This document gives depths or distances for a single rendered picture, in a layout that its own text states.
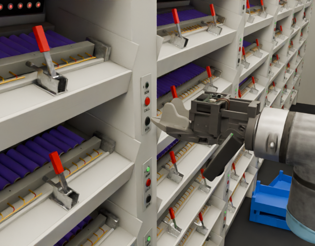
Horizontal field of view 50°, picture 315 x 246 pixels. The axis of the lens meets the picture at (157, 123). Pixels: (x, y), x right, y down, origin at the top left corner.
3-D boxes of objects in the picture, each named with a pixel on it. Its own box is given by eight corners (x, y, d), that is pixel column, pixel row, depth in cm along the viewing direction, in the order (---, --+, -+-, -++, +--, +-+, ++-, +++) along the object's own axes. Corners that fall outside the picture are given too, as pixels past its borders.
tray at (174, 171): (224, 139, 137) (238, 110, 130) (152, 226, 87) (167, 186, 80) (180, 116, 143) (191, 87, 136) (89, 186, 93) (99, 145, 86)
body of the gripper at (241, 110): (201, 89, 67) (264, 98, 62) (199, 130, 70) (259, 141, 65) (186, 100, 61) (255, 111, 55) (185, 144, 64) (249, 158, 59)
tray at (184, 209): (220, 180, 144) (233, 154, 137) (152, 282, 94) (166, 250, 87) (179, 157, 150) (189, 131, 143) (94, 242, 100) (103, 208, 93)
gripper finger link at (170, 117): (151, 96, 68) (194, 103, 64) (151, 124, 71) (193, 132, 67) (143, 101, 66) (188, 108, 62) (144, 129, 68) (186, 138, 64)
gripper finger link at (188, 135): (173, 119, 68) (215, 127, 64) (173, 128, 69) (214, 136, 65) (162, 128, 64) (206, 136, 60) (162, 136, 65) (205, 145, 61)
